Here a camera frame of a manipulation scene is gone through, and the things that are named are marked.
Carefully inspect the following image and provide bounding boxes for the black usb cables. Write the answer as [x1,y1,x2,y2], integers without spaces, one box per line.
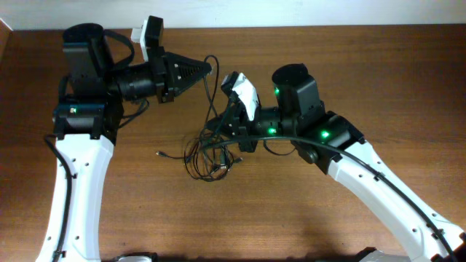
[155,54,244,183]

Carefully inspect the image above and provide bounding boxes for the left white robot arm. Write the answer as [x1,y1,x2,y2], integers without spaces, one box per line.
[38,17,212,261]

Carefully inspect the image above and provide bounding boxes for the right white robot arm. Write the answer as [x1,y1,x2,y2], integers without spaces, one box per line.
[219,64,465,261]

